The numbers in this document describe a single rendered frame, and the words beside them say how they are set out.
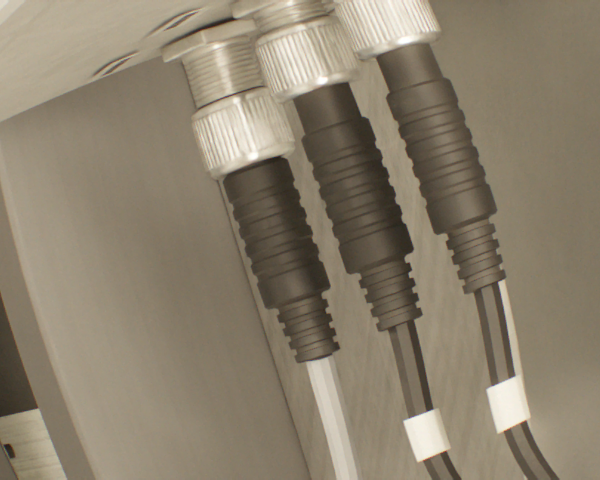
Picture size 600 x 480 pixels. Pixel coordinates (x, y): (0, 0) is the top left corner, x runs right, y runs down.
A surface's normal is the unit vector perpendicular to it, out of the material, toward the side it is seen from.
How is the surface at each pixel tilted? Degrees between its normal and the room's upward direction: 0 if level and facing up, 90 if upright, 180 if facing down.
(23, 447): 27
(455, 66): 90
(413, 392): 51
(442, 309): 90
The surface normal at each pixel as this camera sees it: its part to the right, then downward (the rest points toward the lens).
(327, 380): 0.32, 0.06
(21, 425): 0.27, -0.42
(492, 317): 0.00, 0.03
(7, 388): 0.33, -0.21
